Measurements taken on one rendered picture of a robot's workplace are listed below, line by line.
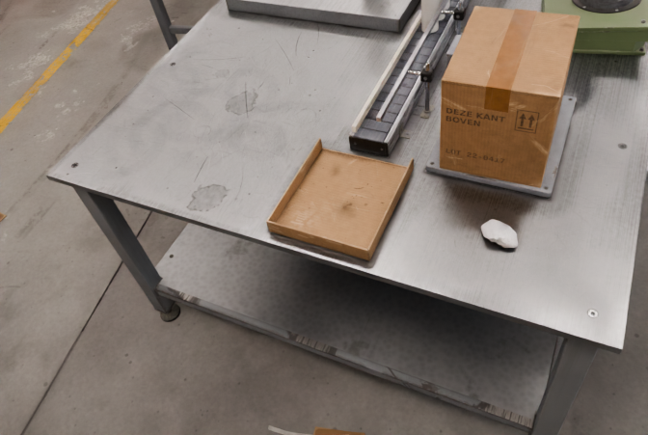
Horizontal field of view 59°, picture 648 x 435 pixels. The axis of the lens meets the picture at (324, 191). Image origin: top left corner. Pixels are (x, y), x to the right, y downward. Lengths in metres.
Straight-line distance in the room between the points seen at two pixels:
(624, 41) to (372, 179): 0.84
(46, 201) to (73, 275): 0.53
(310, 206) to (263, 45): 0.76
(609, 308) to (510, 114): 0.44
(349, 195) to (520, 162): 0.41
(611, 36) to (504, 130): 0.63
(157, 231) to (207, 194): 1.15
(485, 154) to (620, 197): 0.32
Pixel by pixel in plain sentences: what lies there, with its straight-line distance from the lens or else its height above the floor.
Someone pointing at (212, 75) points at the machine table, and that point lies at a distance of 1.91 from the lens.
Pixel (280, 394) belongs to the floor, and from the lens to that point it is 2.09.
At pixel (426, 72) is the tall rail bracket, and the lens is 1.53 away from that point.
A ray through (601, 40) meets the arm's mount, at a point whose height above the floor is 0.87.
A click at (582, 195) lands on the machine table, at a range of 1.45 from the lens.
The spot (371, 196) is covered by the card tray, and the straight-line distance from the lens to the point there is 1.41.
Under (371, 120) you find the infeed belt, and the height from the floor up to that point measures 0.88.
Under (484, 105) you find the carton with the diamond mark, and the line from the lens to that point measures 1.28.
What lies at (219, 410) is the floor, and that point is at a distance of 2.12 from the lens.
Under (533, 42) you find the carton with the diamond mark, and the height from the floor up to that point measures 1.12.
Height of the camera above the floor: 1.89
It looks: 47 degrees down
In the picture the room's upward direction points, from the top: 11 degrees counter-clockwise
